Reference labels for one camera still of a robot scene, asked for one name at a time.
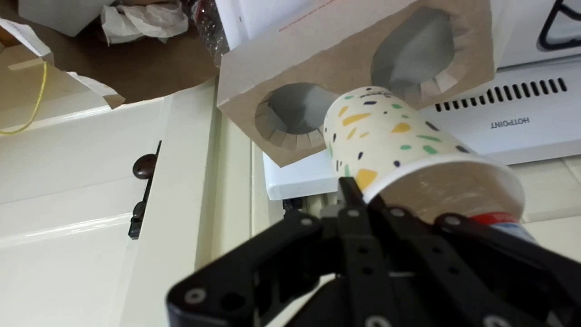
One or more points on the white gas stove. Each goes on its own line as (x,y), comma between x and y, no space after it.
(520,121)

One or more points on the crumpled white tissue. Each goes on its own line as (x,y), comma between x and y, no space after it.
(146,21)

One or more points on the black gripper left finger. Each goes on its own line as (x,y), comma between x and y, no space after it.
(356,266)

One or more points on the brown cardboard cup carrier box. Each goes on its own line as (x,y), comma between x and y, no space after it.
(338,56)

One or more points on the brown paper bag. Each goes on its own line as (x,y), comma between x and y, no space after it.
(157,67)

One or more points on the confetti print paper coffee cup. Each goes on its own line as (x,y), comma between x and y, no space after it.
(393,147)

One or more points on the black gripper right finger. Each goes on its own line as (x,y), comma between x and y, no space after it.
(483,274)

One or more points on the black door latch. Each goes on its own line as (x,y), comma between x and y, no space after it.
(144,183)

